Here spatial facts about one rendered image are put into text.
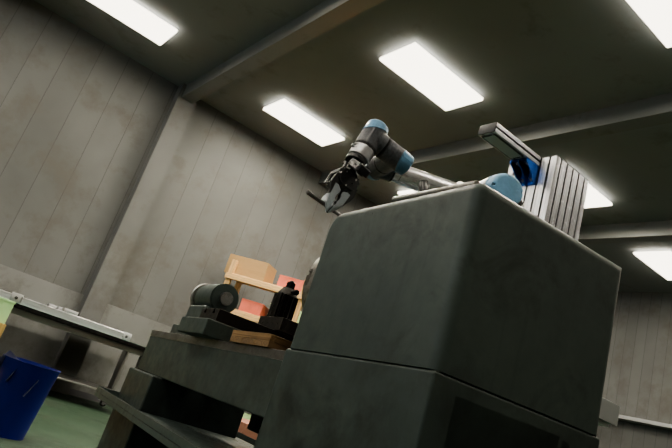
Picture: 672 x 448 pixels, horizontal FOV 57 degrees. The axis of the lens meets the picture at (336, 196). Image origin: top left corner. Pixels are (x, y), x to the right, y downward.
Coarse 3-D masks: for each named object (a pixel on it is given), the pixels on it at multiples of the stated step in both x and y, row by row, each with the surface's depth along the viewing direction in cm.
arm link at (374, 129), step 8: (376, 120) 196; (368, 128) 194; (376, 128) 194; (384, 128) 195; (360, 136) 193; (368, 136) 192; (376, 136) 193; (384, 136) 194; (368, 144) 191; (376, 144) 193; (384, 144) 194; (376, 152) 195
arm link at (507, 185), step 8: (496, 176) 205; (504, 176) 205; (512, 176) 206; (488, 184) 205; (496, 184) 203; (504, 184) 204; (512, 184) 205; (520, 184) 206; (504, 192) 202; (512, 192) 203; (520, 192) 204; (512, 200) 202; (520, 200) 204
